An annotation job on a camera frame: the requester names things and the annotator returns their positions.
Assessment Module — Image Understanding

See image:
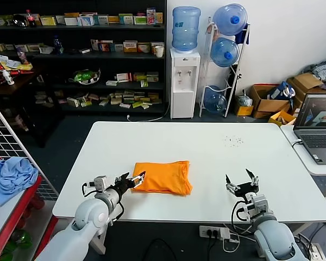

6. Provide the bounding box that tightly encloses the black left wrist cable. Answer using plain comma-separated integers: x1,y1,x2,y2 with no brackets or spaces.
81,182,96,198

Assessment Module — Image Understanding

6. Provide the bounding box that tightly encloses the black folded tripod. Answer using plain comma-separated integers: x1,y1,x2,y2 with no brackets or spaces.
224,64,243,116

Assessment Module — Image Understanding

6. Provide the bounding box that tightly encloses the black shelf unit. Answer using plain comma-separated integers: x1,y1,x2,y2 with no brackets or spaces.
0,0,168,115

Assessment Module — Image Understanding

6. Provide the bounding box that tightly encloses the white metal jug rack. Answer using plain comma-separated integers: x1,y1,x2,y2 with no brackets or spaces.
198,16,250,119

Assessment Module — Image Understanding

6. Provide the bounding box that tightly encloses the white power strip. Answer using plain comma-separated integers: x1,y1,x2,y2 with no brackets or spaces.
199,225,231,240

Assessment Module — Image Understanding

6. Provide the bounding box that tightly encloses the large white table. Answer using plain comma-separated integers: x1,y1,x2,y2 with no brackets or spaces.
52,121,326,224

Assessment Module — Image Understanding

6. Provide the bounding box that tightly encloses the blue drink bottle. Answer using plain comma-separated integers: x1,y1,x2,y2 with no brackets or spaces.
53,35,64,55

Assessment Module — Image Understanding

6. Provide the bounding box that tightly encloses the small yellow box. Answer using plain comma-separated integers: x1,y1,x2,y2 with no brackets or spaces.
268,110,296,127

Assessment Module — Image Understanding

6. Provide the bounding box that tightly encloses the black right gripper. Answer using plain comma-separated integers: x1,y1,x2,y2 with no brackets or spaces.
224,168,260,198

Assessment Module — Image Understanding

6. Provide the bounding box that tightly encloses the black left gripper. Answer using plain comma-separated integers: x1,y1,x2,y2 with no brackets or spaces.
112,171,147,195

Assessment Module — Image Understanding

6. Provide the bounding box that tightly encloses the grey open laptop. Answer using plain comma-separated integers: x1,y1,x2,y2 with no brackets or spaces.
292,93,326,165

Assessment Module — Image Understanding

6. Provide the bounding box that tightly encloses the red white flat carton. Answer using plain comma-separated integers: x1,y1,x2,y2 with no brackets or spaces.
116,72,133,83

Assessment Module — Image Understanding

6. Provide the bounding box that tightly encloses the red metal cart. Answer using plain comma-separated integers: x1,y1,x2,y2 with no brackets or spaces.
0,157,59,261

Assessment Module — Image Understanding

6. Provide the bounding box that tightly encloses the pink white tall carton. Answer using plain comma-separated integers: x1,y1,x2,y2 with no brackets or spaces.
146,8,156,26

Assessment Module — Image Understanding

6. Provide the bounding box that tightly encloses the light blue crumpled cloth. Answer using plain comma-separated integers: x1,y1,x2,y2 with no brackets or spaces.
0,157,39,207

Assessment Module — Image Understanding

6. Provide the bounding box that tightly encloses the orange t-shirt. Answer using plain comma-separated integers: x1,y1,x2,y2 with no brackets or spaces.
130,160,193,196

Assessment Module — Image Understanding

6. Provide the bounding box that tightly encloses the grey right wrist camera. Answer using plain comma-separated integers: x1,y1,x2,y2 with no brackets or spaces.
244,193,274,218

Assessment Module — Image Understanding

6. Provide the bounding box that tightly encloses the tilted blue water jug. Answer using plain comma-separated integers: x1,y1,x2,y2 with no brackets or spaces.
203,85,228,114
209,37,240,68
212,3,248,37

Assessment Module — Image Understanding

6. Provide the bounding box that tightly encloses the black floor cable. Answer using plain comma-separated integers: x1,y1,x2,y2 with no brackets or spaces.
143,238,179,261

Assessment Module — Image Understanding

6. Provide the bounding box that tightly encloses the white water dispenser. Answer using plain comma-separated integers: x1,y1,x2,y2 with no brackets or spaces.
169,48,200,120

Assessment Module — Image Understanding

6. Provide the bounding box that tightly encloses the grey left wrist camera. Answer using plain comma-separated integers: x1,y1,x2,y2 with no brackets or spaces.
93,176,107,193

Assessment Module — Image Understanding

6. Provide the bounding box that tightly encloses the yellow bin with plastic bag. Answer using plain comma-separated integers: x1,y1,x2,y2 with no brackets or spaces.
235,89,254,117

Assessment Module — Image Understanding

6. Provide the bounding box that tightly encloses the shiny black helmet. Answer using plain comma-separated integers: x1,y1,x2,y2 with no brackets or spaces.
11,14,28,28

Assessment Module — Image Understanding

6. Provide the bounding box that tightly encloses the orange white medicine box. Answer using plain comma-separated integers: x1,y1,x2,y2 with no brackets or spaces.
123,41,138,53

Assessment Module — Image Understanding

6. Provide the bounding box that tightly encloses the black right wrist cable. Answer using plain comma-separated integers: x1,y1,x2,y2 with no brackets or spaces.
231,201,248,232

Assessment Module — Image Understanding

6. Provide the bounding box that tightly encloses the grey blue clothes pile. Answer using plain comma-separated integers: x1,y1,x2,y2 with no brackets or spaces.
303,59,326,92

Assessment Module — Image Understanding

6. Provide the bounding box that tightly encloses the open brown cardboard box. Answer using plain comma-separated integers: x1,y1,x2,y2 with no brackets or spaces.
250,84,291,119

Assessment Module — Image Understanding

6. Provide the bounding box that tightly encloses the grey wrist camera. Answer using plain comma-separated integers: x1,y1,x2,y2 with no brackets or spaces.
244,193,274,218
93,176,107,193

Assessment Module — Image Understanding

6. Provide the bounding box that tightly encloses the dark blue hanging cloth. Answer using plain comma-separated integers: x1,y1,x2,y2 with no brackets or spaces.
235,26,250,45

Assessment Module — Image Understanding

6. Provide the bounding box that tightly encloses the upright blue water jug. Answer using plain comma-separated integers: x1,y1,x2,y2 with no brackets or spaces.
171,6,201,53

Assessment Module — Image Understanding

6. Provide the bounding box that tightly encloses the bowl with green packet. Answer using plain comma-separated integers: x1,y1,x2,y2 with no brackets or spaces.
68,69,101,85

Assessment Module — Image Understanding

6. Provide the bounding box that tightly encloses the purple drink bottle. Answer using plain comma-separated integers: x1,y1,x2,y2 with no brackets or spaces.
16,45,28,65

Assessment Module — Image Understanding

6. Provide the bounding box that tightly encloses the small white side table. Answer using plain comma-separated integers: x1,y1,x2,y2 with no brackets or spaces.
279,123,326,176

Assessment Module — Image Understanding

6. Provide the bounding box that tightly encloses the small white plastic bottle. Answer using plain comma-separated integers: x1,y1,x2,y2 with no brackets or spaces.
2,69,15,86

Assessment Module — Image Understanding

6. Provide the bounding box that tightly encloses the white wire grid panel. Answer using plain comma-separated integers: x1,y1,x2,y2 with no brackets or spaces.
0,96,59,202

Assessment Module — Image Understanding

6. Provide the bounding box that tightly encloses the large brown cardboard box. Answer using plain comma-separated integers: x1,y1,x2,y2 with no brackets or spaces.
286,72,326,109

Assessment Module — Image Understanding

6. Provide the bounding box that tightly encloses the cola bottle red cap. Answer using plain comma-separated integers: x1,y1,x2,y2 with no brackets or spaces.
25,9,36,28

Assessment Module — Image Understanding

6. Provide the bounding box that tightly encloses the grey floor power strip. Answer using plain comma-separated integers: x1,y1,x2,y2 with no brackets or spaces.
308,243,325,260

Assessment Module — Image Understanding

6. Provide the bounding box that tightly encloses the dark wooden table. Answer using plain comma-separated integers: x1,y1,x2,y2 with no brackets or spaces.
0,70,66,149

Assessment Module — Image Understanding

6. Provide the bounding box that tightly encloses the white dispenser power cable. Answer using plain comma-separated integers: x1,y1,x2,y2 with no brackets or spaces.
126,103,171,122

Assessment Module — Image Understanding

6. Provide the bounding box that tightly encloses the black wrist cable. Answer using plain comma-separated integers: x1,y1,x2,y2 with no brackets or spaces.
231,201,248,232
81,182,96,198

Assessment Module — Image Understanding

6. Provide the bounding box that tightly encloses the blue bag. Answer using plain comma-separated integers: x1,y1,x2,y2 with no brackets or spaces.
268,80,296,101

